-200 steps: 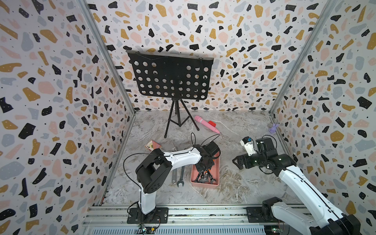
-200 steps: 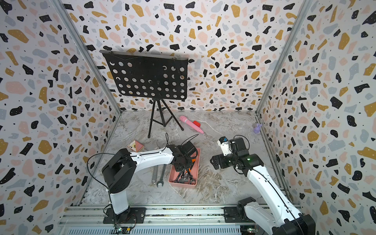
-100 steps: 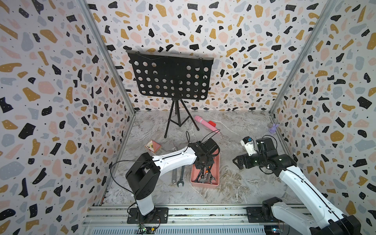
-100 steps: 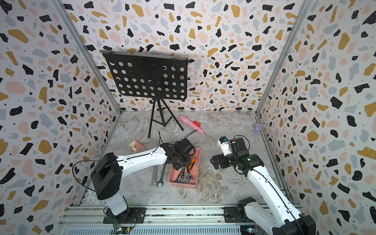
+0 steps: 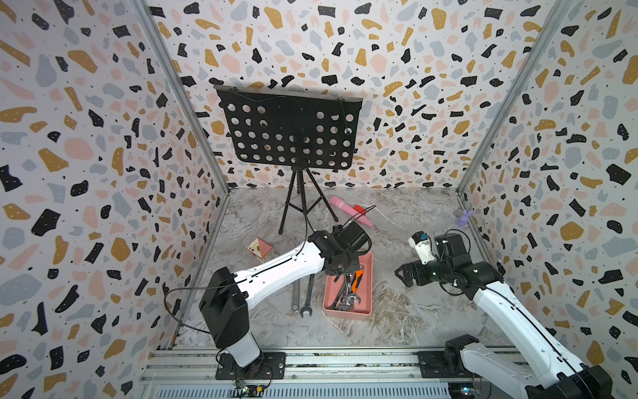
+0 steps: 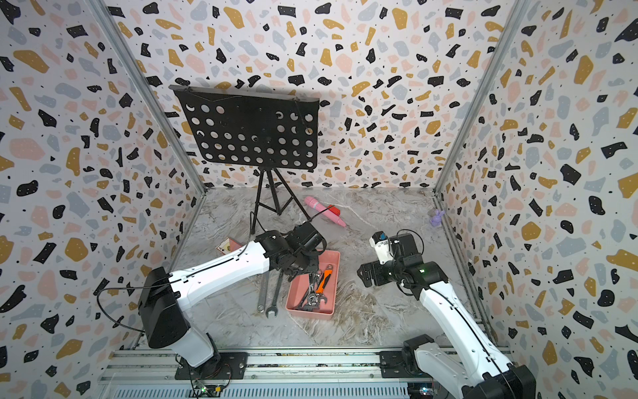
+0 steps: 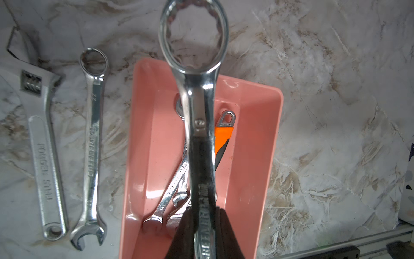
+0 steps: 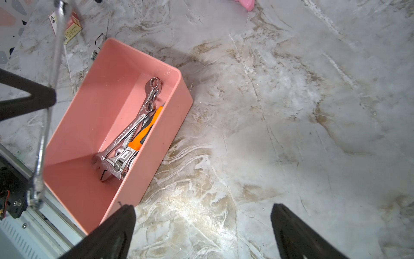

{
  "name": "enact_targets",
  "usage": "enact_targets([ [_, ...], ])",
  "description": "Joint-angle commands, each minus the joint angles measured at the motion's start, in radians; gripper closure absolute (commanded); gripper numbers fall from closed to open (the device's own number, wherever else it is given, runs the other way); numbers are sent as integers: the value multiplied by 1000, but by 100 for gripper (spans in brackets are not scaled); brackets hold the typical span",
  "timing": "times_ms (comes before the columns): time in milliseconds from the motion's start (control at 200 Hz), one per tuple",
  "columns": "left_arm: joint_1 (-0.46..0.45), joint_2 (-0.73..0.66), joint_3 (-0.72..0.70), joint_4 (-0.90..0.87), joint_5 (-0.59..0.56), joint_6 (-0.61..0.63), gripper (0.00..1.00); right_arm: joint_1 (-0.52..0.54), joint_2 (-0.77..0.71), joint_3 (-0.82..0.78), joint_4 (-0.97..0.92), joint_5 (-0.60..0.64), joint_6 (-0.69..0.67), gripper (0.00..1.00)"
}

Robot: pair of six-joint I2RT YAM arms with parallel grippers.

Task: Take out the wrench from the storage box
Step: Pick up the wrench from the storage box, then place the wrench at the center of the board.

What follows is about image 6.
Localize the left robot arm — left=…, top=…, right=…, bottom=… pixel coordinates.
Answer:
left=138, top=221, right=327, bottom=369

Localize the large silver combination wrench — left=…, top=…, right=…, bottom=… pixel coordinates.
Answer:
left=265, top=272, right=284, bottom=318

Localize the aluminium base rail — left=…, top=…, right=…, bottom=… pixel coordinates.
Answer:
left=96, top=346, right=465, bottom=399

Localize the small purple toy figure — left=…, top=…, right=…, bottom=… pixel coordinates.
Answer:
left=429, top=209, right=445, bottom=227

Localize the pink plastic storage box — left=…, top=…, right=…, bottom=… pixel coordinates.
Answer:
left=286, top=250, right=341, bottom=320

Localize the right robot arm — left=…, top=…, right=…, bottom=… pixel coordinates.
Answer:
left=357, top=229, right=536, bottom=398

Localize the black perforated music stand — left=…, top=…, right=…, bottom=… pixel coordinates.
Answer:
left=170, top=85, right=320, bottom=214

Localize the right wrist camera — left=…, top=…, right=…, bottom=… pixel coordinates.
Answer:
left=369, top=231, right=394, bottom=265

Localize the long silver combination wrench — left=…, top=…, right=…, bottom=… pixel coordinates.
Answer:
left=257, top=271, right=269, bottom=314

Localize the pink handheld microphone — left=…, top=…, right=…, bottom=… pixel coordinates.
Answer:
left=304, top=196, right=347, bottom=228

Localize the small pink card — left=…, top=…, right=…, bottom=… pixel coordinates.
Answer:
left=217, top=238, right=243, bottom=254

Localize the orange handled adjustable wrench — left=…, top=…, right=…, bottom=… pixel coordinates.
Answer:
left=307, top=264, right=334, bottom=309

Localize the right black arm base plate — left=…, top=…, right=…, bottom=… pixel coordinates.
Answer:
left=379, top=350, right=430, bottom=378

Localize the red small object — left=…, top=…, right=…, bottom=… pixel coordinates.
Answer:
left=327, top=204, right=341, bottom=216

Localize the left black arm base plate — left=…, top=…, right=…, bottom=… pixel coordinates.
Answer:
left=174, top=352, right=249, bottom=382

